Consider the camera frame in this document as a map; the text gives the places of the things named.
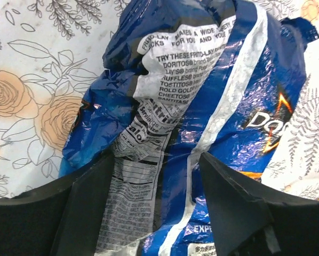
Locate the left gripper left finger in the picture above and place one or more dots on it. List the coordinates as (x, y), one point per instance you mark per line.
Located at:
(62, 217)

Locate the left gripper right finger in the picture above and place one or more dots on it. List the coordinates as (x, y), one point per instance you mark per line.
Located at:
(249, 218)

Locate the blue Doritos chip bag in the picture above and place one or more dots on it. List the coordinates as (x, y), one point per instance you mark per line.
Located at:
(183, 78)

